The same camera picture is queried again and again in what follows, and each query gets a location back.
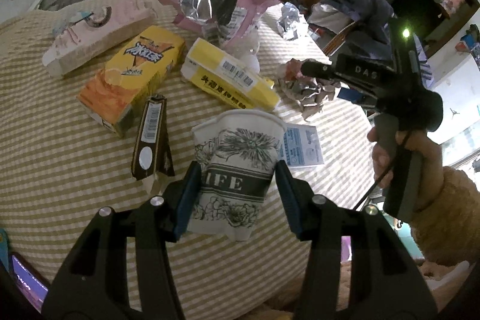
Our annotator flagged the red brown paper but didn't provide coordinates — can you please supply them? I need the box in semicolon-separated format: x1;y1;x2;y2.
276;58;341;122

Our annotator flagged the yellow barcode box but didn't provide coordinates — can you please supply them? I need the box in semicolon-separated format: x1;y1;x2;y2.
181;38;281;111

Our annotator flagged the white floral paper cup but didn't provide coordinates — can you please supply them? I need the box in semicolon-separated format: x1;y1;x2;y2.
187;110;287;241

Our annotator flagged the pink foil snack bag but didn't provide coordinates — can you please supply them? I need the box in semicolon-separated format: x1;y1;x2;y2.
157;0;281;48

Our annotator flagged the blue grey paper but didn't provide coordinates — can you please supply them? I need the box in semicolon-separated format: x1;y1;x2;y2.
277;2;308;40

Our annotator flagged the beige fuzzy sleeve forearm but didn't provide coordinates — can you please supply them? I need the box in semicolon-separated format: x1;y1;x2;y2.
410;166;479;266

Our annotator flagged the right hand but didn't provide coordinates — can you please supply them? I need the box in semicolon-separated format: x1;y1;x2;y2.
367;126;444;212

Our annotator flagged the smartphone purple screen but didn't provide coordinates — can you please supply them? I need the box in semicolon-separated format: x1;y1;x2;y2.
9;252;50;313

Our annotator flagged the wooden chair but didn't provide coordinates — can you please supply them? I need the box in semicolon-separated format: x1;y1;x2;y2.
322;21;358;57

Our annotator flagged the dark blue jacket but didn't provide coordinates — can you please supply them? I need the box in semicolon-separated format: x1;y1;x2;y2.
307;0;394;47

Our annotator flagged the striped beige table cloth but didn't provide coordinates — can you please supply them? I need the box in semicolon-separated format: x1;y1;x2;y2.
1;0;373;319

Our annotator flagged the dark brown snack wrapper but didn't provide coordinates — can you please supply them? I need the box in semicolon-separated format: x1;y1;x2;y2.
131;94;175;194

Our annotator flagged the clear plastic barcode wrapper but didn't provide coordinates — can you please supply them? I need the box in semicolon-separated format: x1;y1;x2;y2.
225;28;260;74

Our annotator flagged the pink white tissue box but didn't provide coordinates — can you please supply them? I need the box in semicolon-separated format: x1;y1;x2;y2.
42;1;156;79

